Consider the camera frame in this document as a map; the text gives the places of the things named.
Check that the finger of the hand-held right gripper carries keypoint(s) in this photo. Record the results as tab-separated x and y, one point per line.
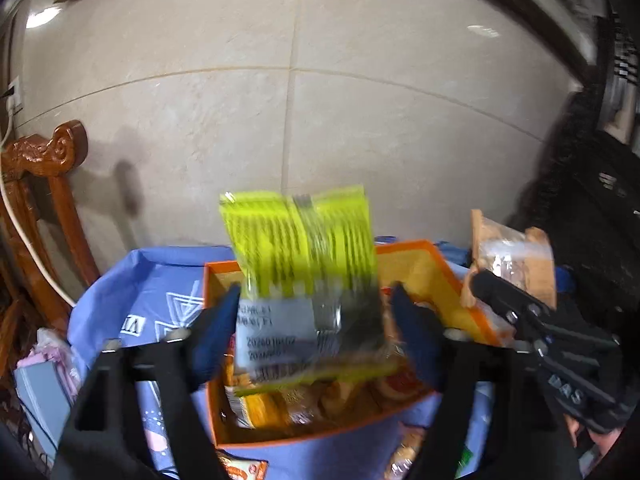
500	292

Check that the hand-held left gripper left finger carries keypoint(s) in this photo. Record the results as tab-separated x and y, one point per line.
217	340

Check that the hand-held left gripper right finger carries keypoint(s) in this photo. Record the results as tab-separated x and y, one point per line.
420	345

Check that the clear packet with brown edges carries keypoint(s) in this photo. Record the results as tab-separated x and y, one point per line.
505	255

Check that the round red label cracker packet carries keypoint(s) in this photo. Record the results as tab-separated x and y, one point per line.
400	386

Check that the orange cardboard box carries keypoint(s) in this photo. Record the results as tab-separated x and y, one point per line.
430	270

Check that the yellow snack packet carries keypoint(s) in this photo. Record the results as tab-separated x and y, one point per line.
255	405

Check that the large bun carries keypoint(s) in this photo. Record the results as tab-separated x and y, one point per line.
345	395

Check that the yellow-green snack packet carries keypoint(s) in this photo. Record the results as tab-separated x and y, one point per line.
310	260

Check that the person's right hand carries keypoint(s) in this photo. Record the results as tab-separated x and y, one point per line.
602	442

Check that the blue printed tablecloth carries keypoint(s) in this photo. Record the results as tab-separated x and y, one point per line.
165	280

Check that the small bun in clear wrapper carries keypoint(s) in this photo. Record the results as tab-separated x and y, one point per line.
405	452

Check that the green snack packet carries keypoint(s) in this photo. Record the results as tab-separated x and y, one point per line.
467	464

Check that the orange cracker packet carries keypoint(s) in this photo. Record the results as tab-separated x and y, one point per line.
240	470

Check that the dark carved wooden furniture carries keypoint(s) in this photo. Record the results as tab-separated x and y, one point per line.
590	185

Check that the pink and grey package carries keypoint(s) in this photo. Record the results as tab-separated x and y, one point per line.
40	395

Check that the carved wooden chair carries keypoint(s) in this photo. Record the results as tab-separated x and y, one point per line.
60	200

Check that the white wall outlet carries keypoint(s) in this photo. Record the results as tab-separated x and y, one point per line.
15	95

